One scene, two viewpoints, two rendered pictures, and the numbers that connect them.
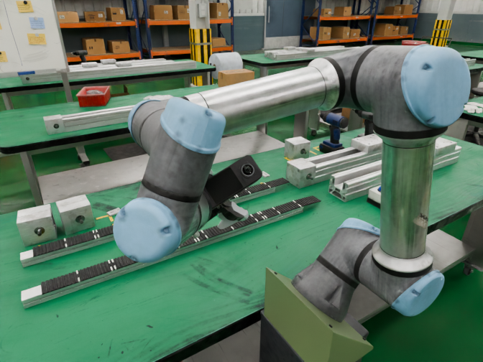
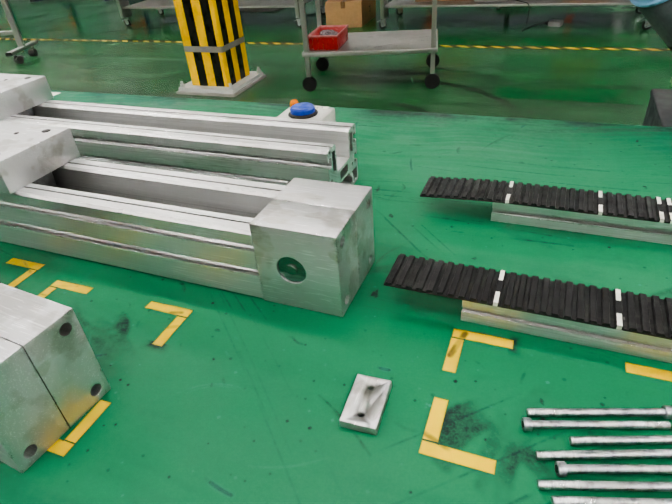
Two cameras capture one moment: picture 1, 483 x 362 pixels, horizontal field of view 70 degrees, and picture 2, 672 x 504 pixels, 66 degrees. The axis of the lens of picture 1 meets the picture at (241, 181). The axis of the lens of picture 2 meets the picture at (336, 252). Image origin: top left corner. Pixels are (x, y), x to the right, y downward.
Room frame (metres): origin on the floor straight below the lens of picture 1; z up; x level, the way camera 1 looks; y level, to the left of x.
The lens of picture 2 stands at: (1.66, 0.11, 1.13)
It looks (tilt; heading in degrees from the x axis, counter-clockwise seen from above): 35 degrees down; 235
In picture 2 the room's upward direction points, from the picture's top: 5 degrees counter-clockwise
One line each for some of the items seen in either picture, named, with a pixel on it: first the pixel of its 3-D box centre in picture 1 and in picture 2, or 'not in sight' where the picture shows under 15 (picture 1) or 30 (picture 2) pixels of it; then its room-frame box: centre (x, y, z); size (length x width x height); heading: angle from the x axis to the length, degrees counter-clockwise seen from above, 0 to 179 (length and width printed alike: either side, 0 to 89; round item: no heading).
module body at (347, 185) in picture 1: (399, 168); (114, 141); (1.48, -0.75, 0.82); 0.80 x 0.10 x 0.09; 120
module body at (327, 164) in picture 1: (368, 154); (16, 196); (1.64, -0.65, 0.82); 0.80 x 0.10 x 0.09; 120
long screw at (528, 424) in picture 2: not in sight; (594, 424); (1.37, 0.02, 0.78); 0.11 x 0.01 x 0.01; 140
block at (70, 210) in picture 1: (76, 215); not in sight; (1.06, 0.60, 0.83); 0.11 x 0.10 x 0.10; 34
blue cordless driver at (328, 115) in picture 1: (329, 132); not in sight; (1.79, -0.48, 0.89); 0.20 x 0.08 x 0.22; 32
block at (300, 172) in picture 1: (302, 174); (321, 237); (1.41, -0.28, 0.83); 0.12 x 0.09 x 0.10; 30
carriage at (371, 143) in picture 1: (369, 145); (0, 163); (1.64, -0.65, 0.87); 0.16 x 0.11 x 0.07; 120
